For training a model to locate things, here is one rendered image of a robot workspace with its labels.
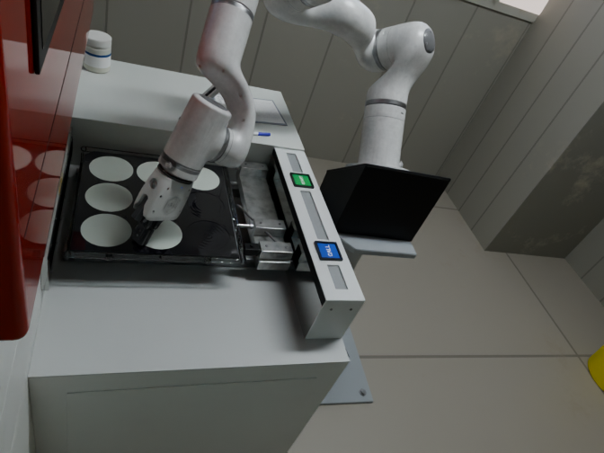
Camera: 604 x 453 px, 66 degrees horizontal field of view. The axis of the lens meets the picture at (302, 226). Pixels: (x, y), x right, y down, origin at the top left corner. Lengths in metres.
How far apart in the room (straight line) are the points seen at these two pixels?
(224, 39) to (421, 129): 2.60
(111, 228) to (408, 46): 0.89
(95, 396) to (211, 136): 0.54
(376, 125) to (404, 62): 0.18
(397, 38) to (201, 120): 0.68
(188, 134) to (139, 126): 0.38
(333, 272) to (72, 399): 0.57
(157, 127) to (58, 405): 0.69
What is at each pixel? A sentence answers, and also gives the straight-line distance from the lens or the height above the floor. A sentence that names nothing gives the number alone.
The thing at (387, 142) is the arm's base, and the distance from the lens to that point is 1.34.
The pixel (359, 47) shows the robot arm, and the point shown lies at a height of 1.26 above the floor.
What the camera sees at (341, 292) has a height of 0.96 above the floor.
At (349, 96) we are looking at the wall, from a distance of 3.11.
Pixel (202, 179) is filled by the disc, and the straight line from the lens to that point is 1.25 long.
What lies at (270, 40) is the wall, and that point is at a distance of 2.84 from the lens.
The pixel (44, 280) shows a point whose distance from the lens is 1.00.
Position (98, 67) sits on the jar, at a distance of 1.49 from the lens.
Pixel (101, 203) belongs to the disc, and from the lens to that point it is 1.13.
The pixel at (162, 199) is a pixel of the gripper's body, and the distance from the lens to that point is 0.96.
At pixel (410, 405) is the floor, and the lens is 2.18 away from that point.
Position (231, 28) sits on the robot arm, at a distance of 0.99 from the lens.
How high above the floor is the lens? 1.64
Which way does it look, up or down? 38 degrees down
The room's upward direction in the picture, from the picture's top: 23 degrees clockwise
